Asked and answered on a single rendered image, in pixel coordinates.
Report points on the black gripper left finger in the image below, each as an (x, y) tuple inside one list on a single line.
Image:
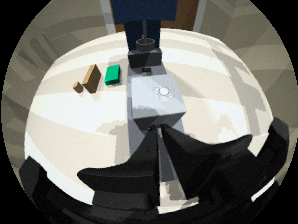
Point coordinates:
[(140, 174)]

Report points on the green flat block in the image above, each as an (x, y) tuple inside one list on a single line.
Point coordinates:
[(112, 74)]

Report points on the blue arbor press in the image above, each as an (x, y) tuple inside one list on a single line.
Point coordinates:
[(142, 24)]

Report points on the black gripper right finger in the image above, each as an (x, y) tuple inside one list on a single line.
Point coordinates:
[(194, 161)]

